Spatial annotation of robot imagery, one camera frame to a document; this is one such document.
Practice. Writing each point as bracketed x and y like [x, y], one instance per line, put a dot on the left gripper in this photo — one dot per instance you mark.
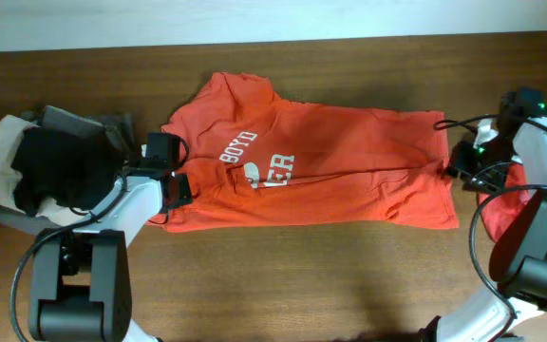
[180, 191]

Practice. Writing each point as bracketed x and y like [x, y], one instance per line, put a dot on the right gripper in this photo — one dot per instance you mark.
[460, 167]

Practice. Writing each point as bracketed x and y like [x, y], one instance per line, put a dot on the orange soccer t-shirt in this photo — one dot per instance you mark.
[256, 159]

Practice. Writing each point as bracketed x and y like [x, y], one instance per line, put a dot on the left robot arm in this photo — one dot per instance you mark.
[73, 283]

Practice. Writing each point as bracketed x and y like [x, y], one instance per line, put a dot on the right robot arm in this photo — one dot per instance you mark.
[507, 156]

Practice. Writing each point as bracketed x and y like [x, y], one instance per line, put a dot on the red t-shirt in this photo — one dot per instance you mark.
[501, 212]

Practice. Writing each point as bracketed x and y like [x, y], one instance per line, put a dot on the grey folded garment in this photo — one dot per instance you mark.
[118, 130]

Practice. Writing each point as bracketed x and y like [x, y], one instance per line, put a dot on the beige folded garment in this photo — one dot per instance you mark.
[42, 167]

